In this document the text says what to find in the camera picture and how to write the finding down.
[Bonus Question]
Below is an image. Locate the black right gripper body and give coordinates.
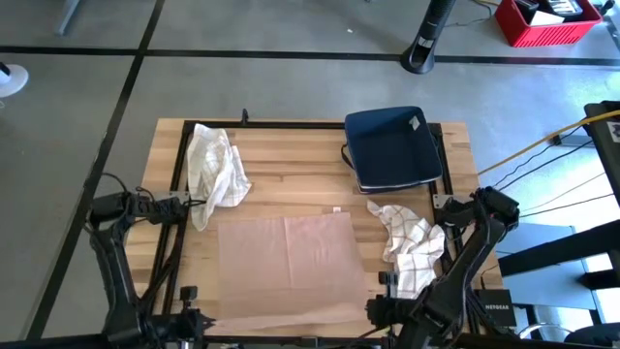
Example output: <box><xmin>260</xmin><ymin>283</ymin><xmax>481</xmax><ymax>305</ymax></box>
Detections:
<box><xmin>379</xmin><ymin>270</ymin><xmax>427</xmax><ymax>335</ymax></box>

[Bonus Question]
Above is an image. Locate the navy fabric basket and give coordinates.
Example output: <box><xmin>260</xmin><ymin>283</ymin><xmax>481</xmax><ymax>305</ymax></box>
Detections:
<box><xmin>340</xmin><ymin>105</ymin><xmax>445</xmax><ymax>196</ymax></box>

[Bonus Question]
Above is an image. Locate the black device in crate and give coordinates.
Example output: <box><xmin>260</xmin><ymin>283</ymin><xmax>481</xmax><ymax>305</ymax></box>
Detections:
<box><xmin>546</xmin><ymin>0</ymin><xmax>585</xmax><ymax>18</ymax></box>

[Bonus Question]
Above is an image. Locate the grey power strip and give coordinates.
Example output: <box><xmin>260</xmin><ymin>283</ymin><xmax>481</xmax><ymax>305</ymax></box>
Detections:
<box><xmin>548</xmin><ymin>134</ymin><xmax>595</xmax><ymax>148</ymax></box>

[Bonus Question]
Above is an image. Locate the thin black floor cable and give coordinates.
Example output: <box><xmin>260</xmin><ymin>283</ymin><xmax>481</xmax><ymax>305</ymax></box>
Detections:
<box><xmin>520</xmin><ymin>193</ymin><xmax>616</xmax><ymax>219</ymax></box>

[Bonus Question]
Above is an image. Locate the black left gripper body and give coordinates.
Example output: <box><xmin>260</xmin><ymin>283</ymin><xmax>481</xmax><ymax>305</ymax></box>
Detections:
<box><xmin>161</xmin><ymin>285</ymin><xmax>201</xmax><ymax>349</ymax></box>

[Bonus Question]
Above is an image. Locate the black desk foot beam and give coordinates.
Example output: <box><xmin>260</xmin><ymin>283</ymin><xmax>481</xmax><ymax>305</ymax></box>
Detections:
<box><xmin>497</xmin><ymin>218</ymin><xmax>620</xmax><ymax>292</ymax></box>

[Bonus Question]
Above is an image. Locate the grey furniture leg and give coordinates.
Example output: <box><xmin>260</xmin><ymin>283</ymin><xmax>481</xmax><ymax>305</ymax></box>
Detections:
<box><xmin>51</xmin><ymin>0</ymin><xmax>82</xmax><ymax>37</ymax></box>

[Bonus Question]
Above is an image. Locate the black office chair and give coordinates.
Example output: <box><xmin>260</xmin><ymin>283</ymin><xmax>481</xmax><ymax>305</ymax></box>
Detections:
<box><xmin>516</xmin><ymin>321</ymin><xmax>620</xmax><ymax>349</ymax></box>

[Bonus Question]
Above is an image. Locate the yellow cable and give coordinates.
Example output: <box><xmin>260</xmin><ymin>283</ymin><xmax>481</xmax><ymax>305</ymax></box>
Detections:
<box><xmin>477</xmin><ymin>110</ymin><xmax>620</xmax><ymax>175</ymax></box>

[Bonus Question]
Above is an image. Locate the black Netgear network switch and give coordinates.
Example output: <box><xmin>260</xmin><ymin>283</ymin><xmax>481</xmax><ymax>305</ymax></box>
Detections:
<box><xmin>477</xmin><ymin>288</ymin><xmax>518</xmax><ymax>329</ymax></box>

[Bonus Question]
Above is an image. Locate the white box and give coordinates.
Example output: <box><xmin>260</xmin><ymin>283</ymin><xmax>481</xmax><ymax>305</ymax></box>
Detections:
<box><xmin>529</xmin><ymin>9</ymin><xmax>567</xmax><ymax>26</ymax></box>

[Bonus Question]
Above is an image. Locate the red plastic crate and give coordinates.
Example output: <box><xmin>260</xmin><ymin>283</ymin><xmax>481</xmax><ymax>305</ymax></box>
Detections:
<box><xmin>493</xmin><ymin>0</ymin><xmax>605</xmax><ymax>48</ymax></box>

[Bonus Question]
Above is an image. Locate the plain pink towel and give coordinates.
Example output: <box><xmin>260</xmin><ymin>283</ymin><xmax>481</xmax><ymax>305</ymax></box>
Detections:
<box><xmin>206</xmin><ymin>206</ymin><xmax>373</xmax><ymax>336</ymax></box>

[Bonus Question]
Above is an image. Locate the thin beige floor cable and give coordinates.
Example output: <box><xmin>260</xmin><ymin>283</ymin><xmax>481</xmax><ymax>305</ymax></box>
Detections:
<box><xmin>520</xmin><ymin>172</ymin><xmax>606</xmax><ymax>214</ymax></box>

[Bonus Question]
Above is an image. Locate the black desk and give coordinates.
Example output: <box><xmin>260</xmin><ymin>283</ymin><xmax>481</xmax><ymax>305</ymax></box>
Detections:
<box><xmin>583</xmin><ymin>100</ymin><xmax>620</xmax><ymax>207</ymax></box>

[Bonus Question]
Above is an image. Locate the white towel with grey checks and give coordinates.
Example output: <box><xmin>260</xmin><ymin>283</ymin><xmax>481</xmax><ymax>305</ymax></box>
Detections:
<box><xmin>186</xmin><ymin>122</ymin><xmax>254</xmax><ymax>233</ymax></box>

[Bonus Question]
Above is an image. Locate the black floor stand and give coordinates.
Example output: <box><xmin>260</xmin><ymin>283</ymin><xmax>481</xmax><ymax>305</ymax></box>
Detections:
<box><xmin>399</xmin><ymin>0</ymin><xmax>458</xmax><ymax>76</ymax></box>

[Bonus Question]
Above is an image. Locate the white towel with red checks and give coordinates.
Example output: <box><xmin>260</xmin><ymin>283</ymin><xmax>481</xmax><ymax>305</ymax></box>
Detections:
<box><xmin>366</xmin><ymin>198</ymin><xmax>447</xmax><ymax>301</ymax></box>

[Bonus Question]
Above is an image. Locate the white round stand base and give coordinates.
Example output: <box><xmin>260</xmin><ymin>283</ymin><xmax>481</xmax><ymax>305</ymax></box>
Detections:
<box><xmin>0</xmin><ymin>62</ymin><xmax>29</xmax><ymax>100</ymax></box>

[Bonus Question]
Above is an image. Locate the black metal table frame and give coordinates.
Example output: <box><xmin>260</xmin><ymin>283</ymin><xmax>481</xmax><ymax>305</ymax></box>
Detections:
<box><xmin>99</xmin><ymin>109</ymin><xmax>500</xmax><ymax>349</ymax></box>

